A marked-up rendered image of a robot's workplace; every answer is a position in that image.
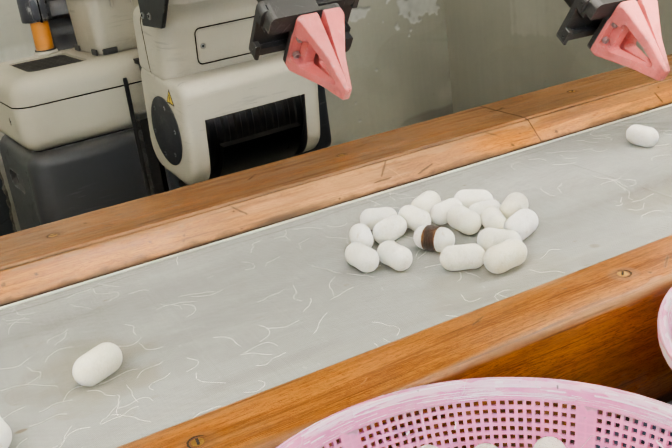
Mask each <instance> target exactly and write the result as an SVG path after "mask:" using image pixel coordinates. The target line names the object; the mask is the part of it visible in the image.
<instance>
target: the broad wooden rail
mask: <svg viewBox="0 0 672 448"><path fill-rule="evenodd" d="M666 56H667V60H668V64H669V67H670V72H669V74H668V75H667V76H666V78H665V79H664V80H662V81H657V80H655V79H653V78H651V77H649V76H646V75H644V74H642V73H640V72H638V71H636V70H633V69H631V68H628V67H622V68H619V69H615V70H611V71H608V72H604V73H600V74H596V75H593V76H589V77H585V78H582V79H578V80H574V81H571V82H567V83H563V84H560V85H556V86H552V87H549V88H545V89H541V90H537V91H534V92H530V93H526V94H523V95H519V96H515V97H512V98H508V99H504V100H501V101H497V102H493V103H490V104H486V105H482V106H479V107H475V108H471V109H467V110H464V111H460V112H456V113H453V114H449V115H445V116H442V117H438V118H434V119H431V120H427V121H423V122H420V123H416V124H412V125H409V126H405V127H401V128H398V129H394V130H390V131H386V132H383V133H379V134H375V135H372V136H368V137H364V138H361V139H357V140H353V141H350V142H346V143H342V144H339V145H335V146H331V147H328V148H324V149H320V150H316V151H313V152H309V153H305V154H302V155H298V156H294V157H291V158H287V159H283V160H280V161H276V162H272V163H269V164H265V165H261V166H257V167H254V168H250V169H246V170H243V171H239V172H235V173H232V174H228V175H224V176H221V177H217V178H213V179H210V180H206V181H202V182H199V183H195V184H191V185H187V186H184V187H180V188H177V189H174V190H171V191H167V192H163V193H159V194H155V195H151V196H147V197H143V198H140V199H136V200H132V201H129V202H125V203H121V204H117V205H114V206H110V207H106V208H103V209H99V210H95V211H92V212H88V213H84V214H81V215H77V216H73V217H70V218H66V219H62V220H59V221H55V222H51V223H47V224H44V225H40V226H36V227H33V228H29V229H25V230H22V231H18V232H14V233H11V234H7V235H3V236H0V307H2V306H5V305H8V304H12V303H15V302H18V301H22V300H25V299H28V298H32V297H35V296H38V295H42V294H45V293H48V292H51V291H55V290H58V289H61V288H65V287H68V286H71V285H75V284H78V283H81V282H85V281H88V280H91V279H94V278H98V277H101V276H104V275H108V274H111V273H114V272H118V271H121V270H124V269H128V268H131V267H134V266H137V265H141V264H144V263H147V262H151V261H154V260H157V259H161V258H164V257H167V256H171V255H174V254H177V253H180V252H184V251H187V250H190V249H194V248H197V247H200V246H204V245H207V244H210V243H214V242H217V241H220V240H223V239H227V238H230V237H233V236H237V235H240V234H243V233H247V232H250V231H253V230H257V229H260V228H263V227H266V226H270V225H273V224H276V223H280V222H283V221H286V220H290V219H293V218H296V217H300V216H303V215H306V214H309V213H313V212H316V211H319V210H323V209H326V208H329V207H333V206H336V205H339V204H343V203H346V202H349V201H352V200H356V199H359V198H362V197H366V196H369V195H372V194H376V193H379V192H382V191H386V190H389V189H392V188H395V187H399V186H402V185H405V184H409V183H412V182H415V181H419V180H422V179H425V178H429V177H432V176H435V175H438V174H442V173H445V172H448V171H452V170H455V169H458V168H462V167H465V166H468V165H472V164H475V163H478V162H481V161H485V160H488V159H491V158H495V157H498V156H501V155H505V154H508V153H511V152H515V151H518V150H521V149H524V148H528V147H531V146H534V145H538V144H541V143H544V142H548V141H551V140H554V139H558V138H561V137H564V136H567V135H571V134H574V133H577V132H581V131H584V130H587V129H591V128H594V127H597V126H601V125H604V124H607V123H610V122H614V121H617V120H620V119H624V118H627V117H630V116H634V115H637V114H640V113H644V112H647V111H650V110H653V109H657V108H660V107H663V106H667V105H670V104H672V54H670V55H666Z"/></svg>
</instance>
